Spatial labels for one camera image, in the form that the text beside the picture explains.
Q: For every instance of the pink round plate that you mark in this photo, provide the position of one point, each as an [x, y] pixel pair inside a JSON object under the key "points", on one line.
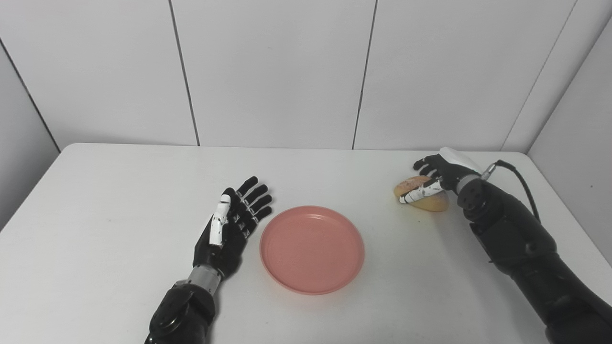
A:
{"points": [[311, 251]]}

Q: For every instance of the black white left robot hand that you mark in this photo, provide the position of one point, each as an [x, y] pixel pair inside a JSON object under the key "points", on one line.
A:
{"points": [[224, 239]]}

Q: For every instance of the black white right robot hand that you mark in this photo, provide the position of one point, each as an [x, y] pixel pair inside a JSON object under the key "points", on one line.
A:
{"points": [[452, 172]]}

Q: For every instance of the golden brown bread roll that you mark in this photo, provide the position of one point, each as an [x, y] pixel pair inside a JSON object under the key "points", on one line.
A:
{"points": [[432, 203]]}

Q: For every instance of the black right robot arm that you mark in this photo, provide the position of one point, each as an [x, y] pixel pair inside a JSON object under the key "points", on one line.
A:
{"points": [[521, 239]]}

